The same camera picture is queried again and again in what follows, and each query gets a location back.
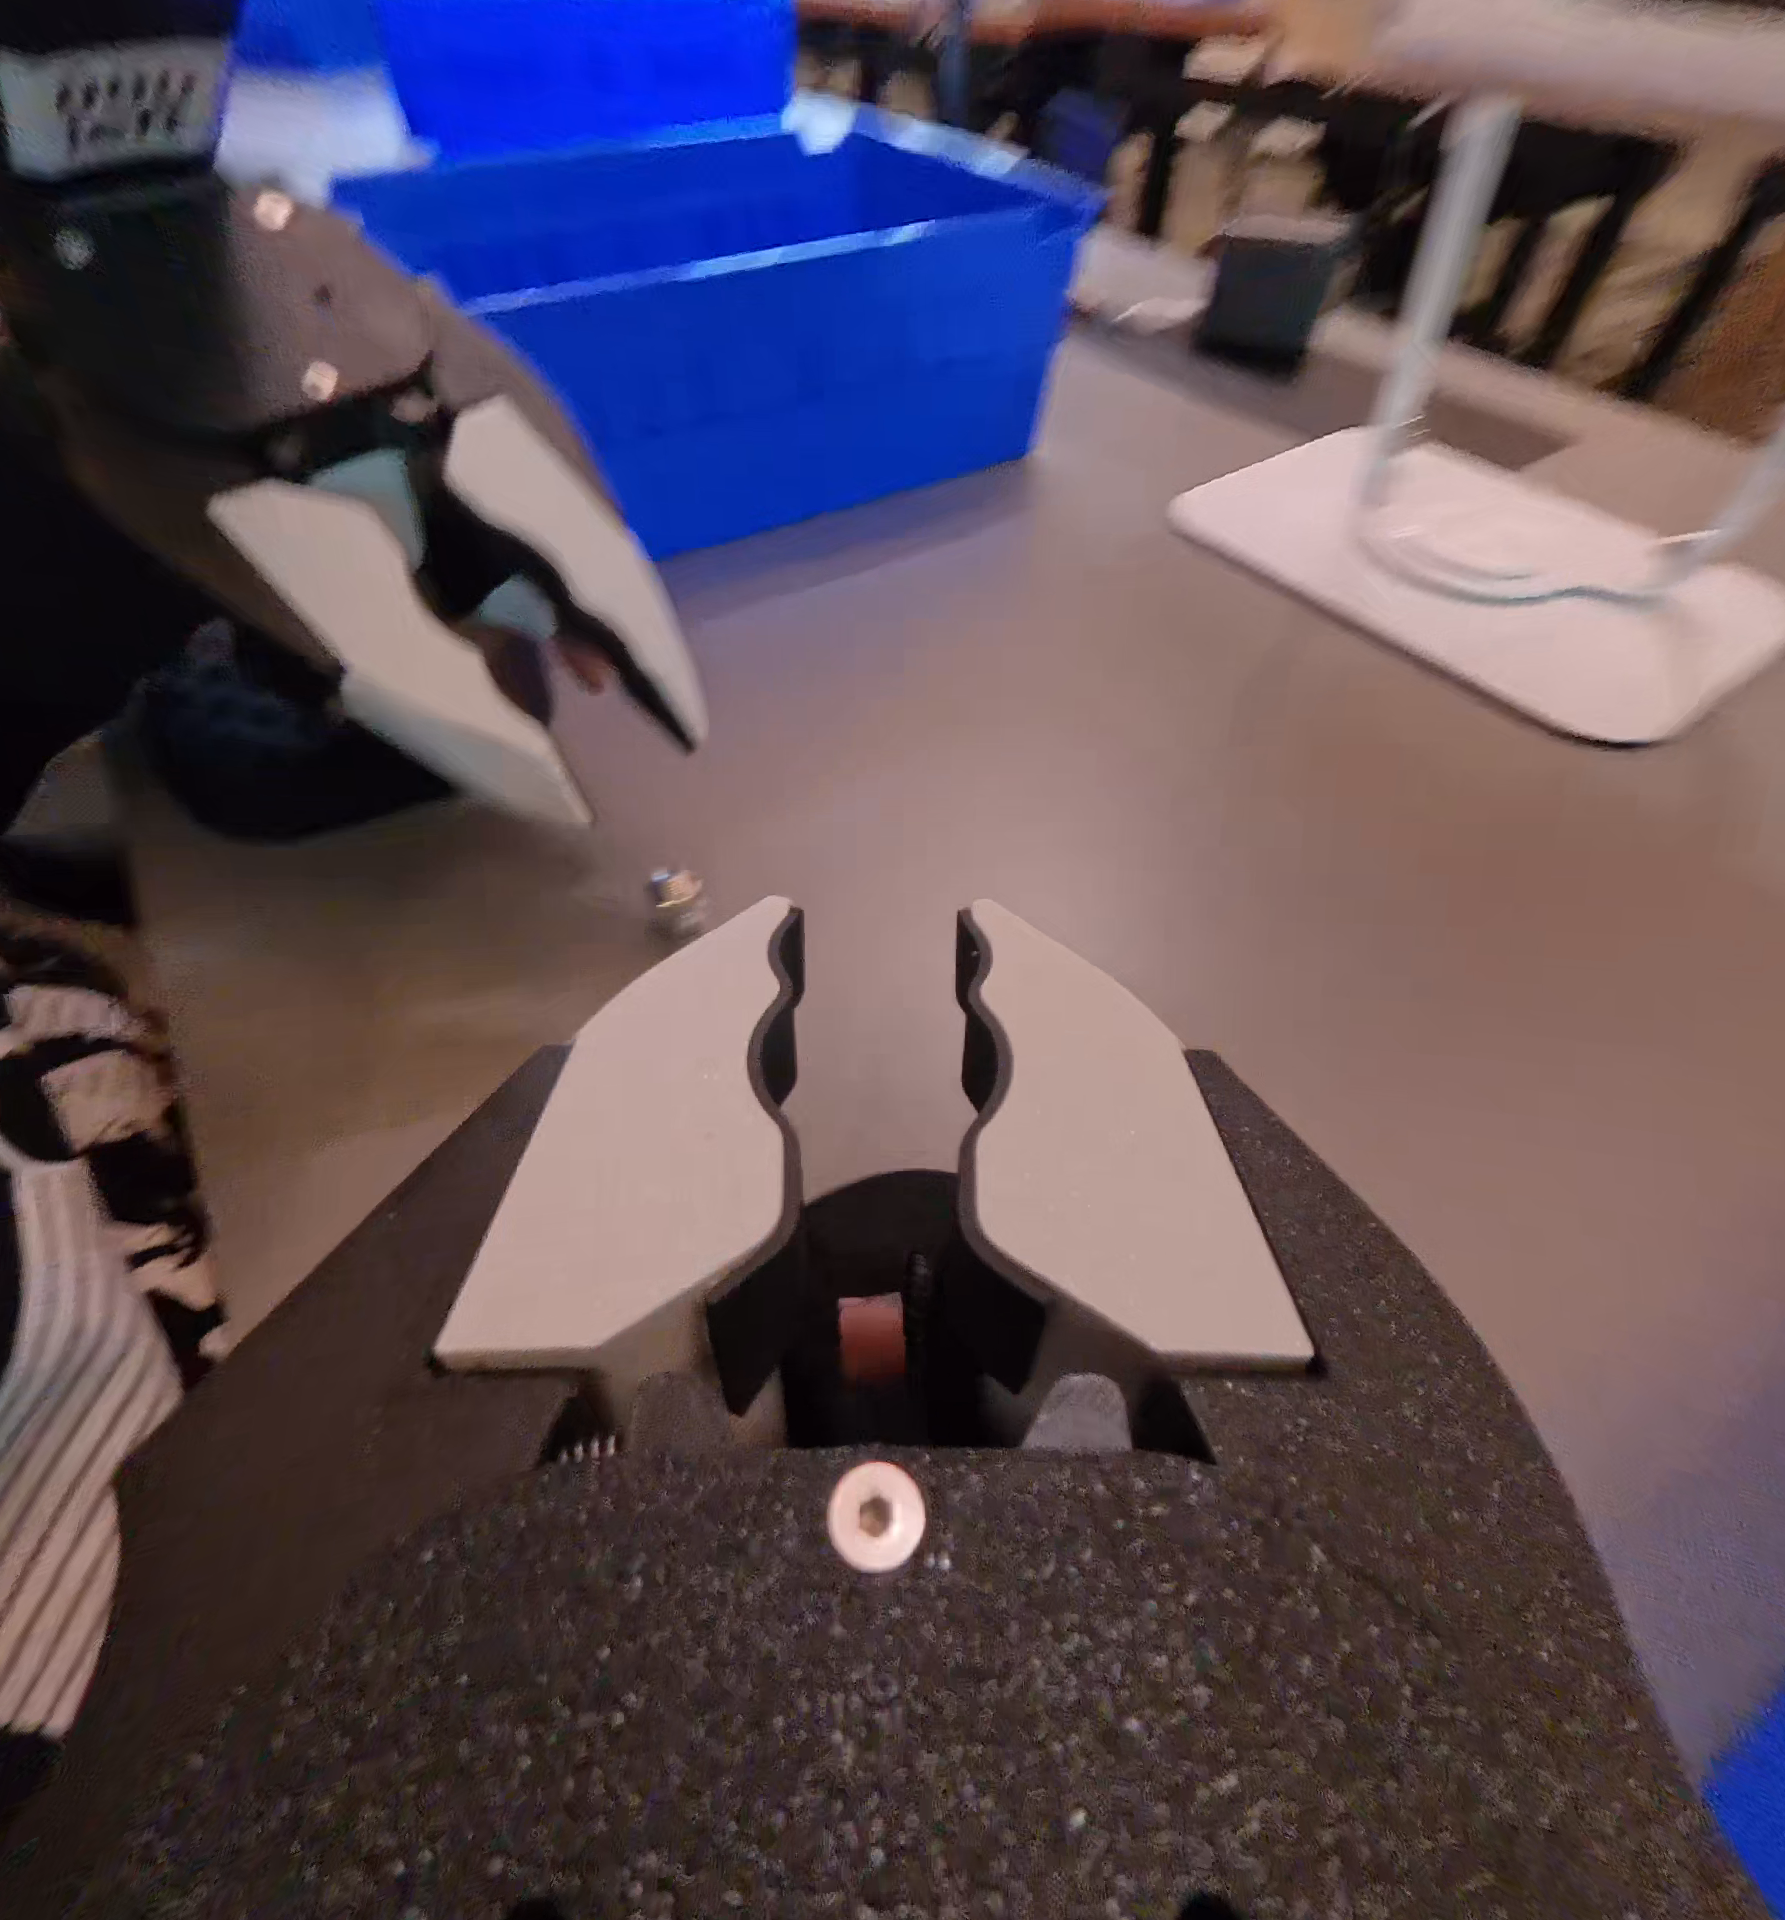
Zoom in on small black charging dock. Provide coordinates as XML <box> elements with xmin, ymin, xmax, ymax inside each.
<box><xmin>1042</xmin><ymin>87</ymin><xmax>1137</xmax><ymax>183</ymax></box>

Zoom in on person's black printed shirt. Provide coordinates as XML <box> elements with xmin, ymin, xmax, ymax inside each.
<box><xmin>0</xmin><ymin>842</ymin><xmax>228</xmax><ymax>1749</ymax></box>

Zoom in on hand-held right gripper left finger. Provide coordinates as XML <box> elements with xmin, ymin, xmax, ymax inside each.
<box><xmin>432</xmin><ymin>897</ymin><xmax>806</xmax><ymax>1439</ymax></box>

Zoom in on white document stand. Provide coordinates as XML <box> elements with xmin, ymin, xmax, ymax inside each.
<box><xmin>1168</xmin><ymin>0</ymin><xmax>1785</xmax><ymax>746</ymax></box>

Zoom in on person's left hand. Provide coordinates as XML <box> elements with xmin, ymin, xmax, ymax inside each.
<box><xmin>474</xmin><ymin>623</ymin><xmax>617</xmax><ymax>730</ymax></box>

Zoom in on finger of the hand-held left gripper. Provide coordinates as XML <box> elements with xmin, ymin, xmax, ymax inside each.
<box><xmin>206</xmin><ymin>478</ymin><xmax>596</xmax><ymax>831</ymax></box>
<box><xmin>443</xmin><ymin>395</ymin><xmax>710</xmax><ymax>752</ymax></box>

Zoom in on black charging case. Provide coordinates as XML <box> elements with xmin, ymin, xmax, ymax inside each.
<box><xmin>1196</xmin><ymin>214</ymin><xmax>1355</xmax><ymax>375</ymax></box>

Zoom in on person's right hand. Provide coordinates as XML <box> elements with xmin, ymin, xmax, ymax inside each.
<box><xmin>836</xmin><ymin>1294</ymin><xmax>912</xmax><ymax>1389</ymax></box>

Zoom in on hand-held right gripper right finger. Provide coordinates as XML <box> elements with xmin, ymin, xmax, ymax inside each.
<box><xmin>954</xmin><ymin>900</ymin><xmax>1317</xmax><ymax>1446</ymax></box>

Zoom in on person's left forearm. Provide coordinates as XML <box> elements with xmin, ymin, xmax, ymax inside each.
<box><xmin>0</xmin><ymin>338</ymin><xmax>345</xmax><ymax>849</ymax></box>

